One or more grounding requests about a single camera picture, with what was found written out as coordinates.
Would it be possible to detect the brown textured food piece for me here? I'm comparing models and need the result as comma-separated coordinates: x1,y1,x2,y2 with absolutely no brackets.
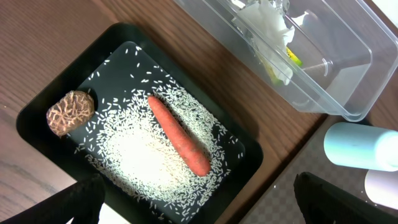
46,91,95,137

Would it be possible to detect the white cup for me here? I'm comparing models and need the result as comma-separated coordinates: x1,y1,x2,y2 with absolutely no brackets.
364,170,397,210

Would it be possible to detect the light blue cup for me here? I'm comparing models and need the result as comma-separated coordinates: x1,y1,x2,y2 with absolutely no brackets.
323,122,397,172

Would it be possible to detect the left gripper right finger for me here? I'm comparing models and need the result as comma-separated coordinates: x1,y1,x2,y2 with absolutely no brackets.
294,172,397,224

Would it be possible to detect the clear plastic bin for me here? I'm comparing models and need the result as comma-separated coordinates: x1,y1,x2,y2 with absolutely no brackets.
177,0,397,121

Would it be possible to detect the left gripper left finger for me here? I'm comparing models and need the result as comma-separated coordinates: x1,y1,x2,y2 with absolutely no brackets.
1,174,106,224

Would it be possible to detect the orange carrot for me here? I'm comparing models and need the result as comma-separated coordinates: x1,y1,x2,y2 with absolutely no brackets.
147,96,211,177

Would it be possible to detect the white napkin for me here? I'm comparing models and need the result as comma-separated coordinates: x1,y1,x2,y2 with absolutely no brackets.
233,0,295,85

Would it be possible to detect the black waste tray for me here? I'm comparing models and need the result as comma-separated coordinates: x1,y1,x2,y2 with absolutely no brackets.
15,21,264,224

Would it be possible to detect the dark brown serving tray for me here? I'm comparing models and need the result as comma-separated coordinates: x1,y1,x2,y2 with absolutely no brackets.
239,114,398,224

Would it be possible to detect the white rice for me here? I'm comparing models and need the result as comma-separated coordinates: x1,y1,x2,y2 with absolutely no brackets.
69,42,244,223

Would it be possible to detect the green foil snack wrapper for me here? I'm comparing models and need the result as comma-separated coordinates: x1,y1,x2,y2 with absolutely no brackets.
257,0,304,85

